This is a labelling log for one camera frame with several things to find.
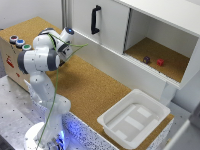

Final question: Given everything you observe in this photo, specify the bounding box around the green button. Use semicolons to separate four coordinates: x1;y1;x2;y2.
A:
21;43;33;52

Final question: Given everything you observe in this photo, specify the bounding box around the blue button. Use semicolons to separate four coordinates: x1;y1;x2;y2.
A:
15;38;26;49

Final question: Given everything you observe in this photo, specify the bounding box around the white sliding door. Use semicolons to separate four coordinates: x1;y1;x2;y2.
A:
71;0;131;54

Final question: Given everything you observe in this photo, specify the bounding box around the purple block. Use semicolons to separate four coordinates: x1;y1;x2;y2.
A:
143;56;151;65

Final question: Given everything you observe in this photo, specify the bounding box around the wooden drawer box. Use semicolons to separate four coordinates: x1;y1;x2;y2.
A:
0;16;63;92

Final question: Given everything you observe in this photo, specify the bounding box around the white cabinet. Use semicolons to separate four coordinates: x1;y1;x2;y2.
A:
61;0;200;107

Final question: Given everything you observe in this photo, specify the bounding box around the pink block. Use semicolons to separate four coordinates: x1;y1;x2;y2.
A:
156;58;165;67

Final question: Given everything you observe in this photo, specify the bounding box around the green cable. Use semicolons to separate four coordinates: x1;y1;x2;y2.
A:
35;33;90;150

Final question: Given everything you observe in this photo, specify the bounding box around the black door handle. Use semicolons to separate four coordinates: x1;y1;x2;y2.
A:
90;4;102;35

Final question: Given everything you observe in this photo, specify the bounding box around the red button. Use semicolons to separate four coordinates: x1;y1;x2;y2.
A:
9;35;20;45

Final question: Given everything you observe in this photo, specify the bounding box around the white plastic box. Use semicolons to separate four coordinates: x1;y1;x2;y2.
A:
96;88;171;150

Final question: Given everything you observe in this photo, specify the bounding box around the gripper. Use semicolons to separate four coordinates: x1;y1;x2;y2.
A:
58;43;73;62

